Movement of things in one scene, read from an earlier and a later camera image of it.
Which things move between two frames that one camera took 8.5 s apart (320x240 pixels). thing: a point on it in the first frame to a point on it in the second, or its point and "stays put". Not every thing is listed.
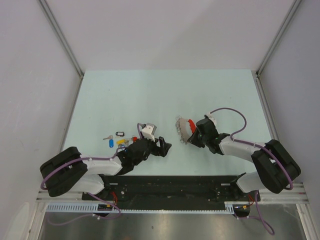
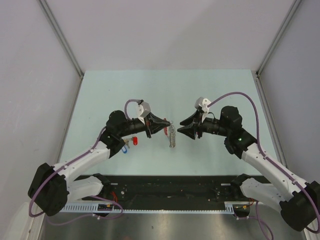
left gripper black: (160, 151) to (155, 124)
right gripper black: (193, 139) to (198, 124)
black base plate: (171, 192) stays put
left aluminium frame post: (55, 26) stays put
